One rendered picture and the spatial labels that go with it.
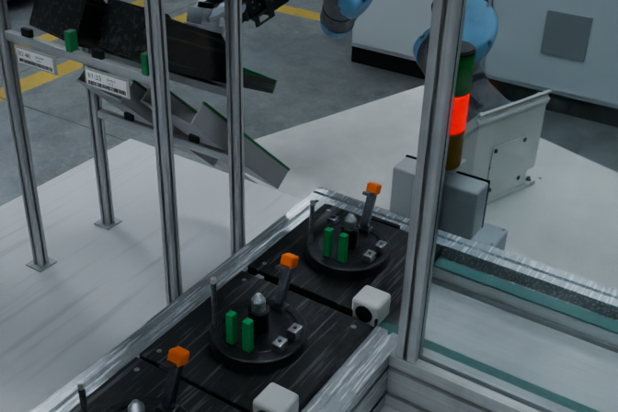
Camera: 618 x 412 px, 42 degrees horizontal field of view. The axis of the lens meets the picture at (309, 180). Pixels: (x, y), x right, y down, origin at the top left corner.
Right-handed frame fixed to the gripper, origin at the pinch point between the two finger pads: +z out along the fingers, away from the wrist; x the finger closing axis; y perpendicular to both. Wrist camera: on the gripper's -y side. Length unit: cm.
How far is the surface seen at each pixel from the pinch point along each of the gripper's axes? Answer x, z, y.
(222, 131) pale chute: -20.9, 17.9, 9.5
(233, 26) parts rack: -25.8, 13.2, -8.4
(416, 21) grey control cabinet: 141, -228, 143
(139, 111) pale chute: -6.3, 23.0, 6.3
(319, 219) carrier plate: -29.6, 9.8, 31.3
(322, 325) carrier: -50, 31, 28
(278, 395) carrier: -57, 46, 22
